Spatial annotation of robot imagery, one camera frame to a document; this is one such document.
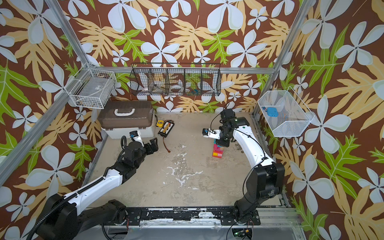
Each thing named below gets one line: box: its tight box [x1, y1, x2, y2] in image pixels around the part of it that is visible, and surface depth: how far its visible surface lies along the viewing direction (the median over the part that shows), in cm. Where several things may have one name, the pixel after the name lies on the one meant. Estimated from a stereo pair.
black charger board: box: [157, 120, 175, 138], surface depth 111 cm
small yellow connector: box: [156, 120, 164, 128], surface depth 113 cm
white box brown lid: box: [98, 100, 155, 140], surface depth 96 cm
